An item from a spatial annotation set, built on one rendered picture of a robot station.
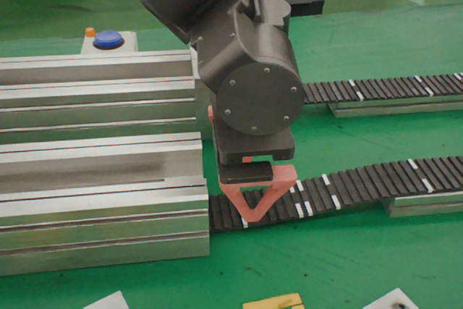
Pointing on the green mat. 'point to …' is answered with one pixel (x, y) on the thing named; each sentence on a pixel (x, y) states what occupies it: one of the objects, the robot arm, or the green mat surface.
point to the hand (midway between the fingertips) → (246, 187)
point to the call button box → (129, 43)
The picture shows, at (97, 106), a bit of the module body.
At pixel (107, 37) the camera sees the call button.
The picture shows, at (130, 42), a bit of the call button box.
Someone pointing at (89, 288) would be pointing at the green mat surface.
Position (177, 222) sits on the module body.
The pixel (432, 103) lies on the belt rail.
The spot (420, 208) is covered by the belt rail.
